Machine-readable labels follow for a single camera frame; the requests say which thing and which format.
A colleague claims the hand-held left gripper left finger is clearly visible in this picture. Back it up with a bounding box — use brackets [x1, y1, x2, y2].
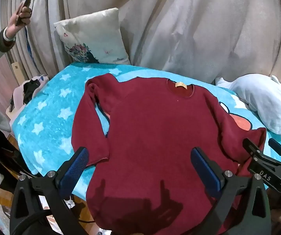
[9, 147, 89, 235]

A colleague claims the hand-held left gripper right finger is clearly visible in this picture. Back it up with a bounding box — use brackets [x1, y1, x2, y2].
[191, 147, 272, 235]

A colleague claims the dark red sweater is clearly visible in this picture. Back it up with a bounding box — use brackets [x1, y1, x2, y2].
[71, 73, 267, 235]

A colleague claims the light blue plush toy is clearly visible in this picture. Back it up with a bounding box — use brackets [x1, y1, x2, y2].
[215, 75, 281, 135]

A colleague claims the blue star printed blanket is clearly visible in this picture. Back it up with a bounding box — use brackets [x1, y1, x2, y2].
[11, 62, 281, 199]

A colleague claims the dark cloth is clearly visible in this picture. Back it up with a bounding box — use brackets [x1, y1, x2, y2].
[23, 80, 42, 105]

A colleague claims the floral printed pillow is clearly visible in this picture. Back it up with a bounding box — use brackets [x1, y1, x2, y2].
[53, 7, 131, 65]

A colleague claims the beige curtain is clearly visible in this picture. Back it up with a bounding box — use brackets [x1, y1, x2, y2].
[0, 0, 281, 89]

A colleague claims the black cable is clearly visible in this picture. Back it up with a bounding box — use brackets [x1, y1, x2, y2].
[15, 207, 98, 235]

